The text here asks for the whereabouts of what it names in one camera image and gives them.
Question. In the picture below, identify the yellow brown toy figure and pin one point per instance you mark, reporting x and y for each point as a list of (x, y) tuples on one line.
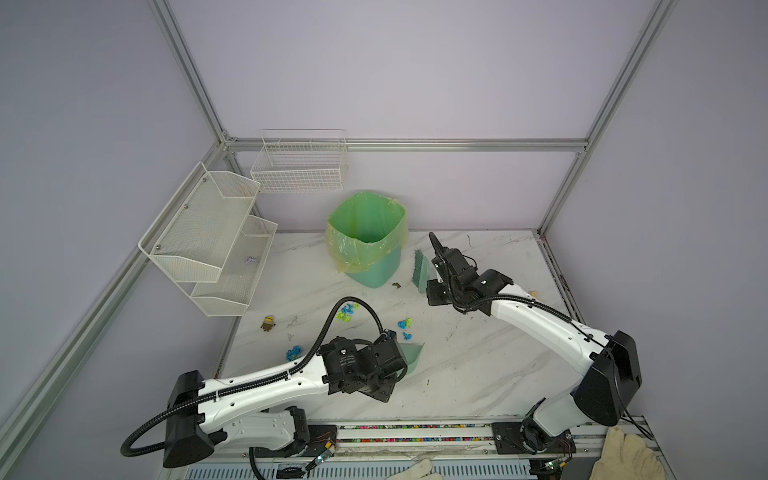
[(268, 324)]

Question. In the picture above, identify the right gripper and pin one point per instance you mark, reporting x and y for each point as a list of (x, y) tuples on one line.
[(432, 300)]

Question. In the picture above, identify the white mesh lower shelf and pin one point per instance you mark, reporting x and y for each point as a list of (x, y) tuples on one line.
[(232, 294)]

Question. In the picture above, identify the paper scrap cluster far left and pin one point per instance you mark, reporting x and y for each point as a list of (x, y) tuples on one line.
[(346, 312)]

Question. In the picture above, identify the white glove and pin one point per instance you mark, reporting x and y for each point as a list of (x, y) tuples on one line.
[(626, 457), (422, 470)]

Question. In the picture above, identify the white wire basket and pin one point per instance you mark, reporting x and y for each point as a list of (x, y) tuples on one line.
[(293, 161)]

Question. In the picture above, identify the white mesh shelf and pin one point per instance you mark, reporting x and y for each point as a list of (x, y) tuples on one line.
[(191, 240), (232, 294)]

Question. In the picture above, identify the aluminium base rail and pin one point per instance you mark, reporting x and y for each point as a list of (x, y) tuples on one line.
[(456, 449)]

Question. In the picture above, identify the white mesh upper shelf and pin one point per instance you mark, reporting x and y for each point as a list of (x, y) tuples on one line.
[(191, 240)]

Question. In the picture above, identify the yellow-green bin liner bag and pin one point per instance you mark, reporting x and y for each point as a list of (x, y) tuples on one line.
[(364, 229)]

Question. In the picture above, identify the blue paper scrap cluster centre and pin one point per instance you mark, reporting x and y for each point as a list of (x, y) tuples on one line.
[(405, 324)]

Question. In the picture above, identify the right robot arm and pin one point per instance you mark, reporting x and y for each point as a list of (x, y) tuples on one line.
[(608, 364)]

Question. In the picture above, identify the white glove centre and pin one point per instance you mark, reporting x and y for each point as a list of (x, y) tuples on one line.
[(422, 470)]

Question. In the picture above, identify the white glove right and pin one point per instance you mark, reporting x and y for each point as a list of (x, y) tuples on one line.
[(626, 457)]

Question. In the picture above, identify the green trash bin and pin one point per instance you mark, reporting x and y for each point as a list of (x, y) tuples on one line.
[(380, 272)]

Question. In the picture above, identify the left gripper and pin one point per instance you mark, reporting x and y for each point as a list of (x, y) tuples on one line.
[(385, 393)]

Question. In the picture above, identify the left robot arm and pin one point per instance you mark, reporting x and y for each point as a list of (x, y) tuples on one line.
[(257, 409)]

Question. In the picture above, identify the green hand brush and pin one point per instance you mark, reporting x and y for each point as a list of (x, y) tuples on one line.
[(421, 272)]

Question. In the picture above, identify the paper scrap cluster front right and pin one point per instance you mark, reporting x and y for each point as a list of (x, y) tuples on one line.
[(294, 353)]

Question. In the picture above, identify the green plastic dustpan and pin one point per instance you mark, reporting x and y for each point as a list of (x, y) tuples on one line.
[(411, 353)]

